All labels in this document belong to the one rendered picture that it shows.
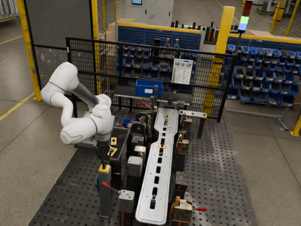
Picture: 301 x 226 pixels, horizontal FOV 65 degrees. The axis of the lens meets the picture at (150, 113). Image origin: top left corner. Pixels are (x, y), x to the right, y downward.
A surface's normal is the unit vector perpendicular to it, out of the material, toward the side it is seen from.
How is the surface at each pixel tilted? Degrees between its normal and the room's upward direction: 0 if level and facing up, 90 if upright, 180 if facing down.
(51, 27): 91
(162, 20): 90
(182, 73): 90
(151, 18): 90
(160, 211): 0
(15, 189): 0
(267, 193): 0
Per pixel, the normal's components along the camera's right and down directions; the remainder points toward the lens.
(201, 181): 0.07, -0.86
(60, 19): -0.17, 0.50
